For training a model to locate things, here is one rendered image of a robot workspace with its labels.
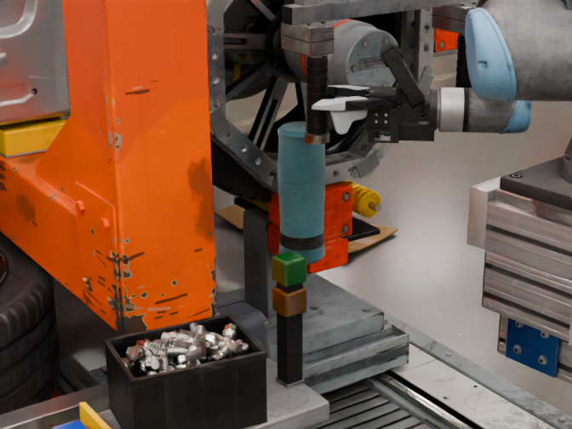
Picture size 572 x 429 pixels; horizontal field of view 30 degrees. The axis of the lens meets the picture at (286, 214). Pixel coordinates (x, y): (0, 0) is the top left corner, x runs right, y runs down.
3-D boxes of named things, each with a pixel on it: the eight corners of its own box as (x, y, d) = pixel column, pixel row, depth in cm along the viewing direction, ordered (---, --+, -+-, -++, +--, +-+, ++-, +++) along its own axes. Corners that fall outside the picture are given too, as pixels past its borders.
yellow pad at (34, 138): (47, 131, 217) (45, 107, 215) (74, 146, 206) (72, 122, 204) (-20, 141, 210) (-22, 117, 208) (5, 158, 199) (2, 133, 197)
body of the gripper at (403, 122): (363, 143, 179) (436, 145, 178) (364, 93, 176) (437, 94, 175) (365, 130, 187) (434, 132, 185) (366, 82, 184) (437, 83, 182)
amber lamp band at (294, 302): (293, 303, 164) (293, 279, 163) (307, 312, 161) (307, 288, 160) (271, 310, 162) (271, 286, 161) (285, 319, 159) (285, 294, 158)
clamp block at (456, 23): (450, 25, 204) (452, -3, 202) (483, 31, 197) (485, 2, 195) (430, 27, 201) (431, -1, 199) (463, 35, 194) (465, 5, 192)
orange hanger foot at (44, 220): (56, 201, 225) (42, 37, 213) (174, 283, 184) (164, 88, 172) (-21, 216, 216) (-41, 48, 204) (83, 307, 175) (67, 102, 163)
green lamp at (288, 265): (293, 273, 162) (293, 249, 161) (307, 283, 159) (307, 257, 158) (271, 279, 160) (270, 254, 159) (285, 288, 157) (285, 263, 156)
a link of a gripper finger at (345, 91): (316, 118, 188) (363, 124, 184) (316, 85, 186) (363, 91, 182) (324, 114, 191) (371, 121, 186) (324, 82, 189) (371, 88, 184)
